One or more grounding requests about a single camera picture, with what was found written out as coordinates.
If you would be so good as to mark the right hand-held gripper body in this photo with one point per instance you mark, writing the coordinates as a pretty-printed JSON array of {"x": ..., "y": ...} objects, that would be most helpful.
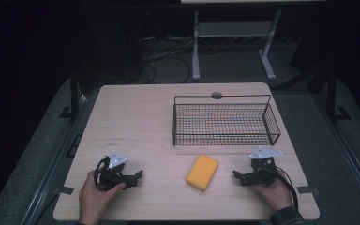
[{"x": 262, "y": 170}]

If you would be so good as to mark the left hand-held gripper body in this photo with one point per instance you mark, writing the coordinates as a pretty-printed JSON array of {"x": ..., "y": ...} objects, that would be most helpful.
[{"x": 114, "y": 173}]

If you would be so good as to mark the yellow sponge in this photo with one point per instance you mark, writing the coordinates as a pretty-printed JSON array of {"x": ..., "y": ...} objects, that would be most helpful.
[{"x": 202, "y": 172}]

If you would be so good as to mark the person's right hand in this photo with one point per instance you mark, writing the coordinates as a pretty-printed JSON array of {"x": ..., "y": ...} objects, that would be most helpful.
[{"x": 273, "y": 193}]

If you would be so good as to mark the person's left hand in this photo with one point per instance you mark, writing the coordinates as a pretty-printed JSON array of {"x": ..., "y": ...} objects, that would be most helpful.
[{"x": 94, "y": 200}]

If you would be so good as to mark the person's right sleeve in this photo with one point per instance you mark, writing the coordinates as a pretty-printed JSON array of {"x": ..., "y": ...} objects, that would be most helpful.
[{"x": 287, "y": 217}]

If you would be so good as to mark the grey table grommet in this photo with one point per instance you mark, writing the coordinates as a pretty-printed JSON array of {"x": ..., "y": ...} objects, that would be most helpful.
[{"x": 216, "y": 95}]

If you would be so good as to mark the black metal stand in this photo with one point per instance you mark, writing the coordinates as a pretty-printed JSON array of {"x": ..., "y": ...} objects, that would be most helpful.
[
  {"x": 333, "y": 100},
  {"x": 73, "y": 97}
]

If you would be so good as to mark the white metal desk frame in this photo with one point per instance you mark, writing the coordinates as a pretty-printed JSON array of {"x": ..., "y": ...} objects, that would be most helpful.
[{"x": 232, "y": 34}]

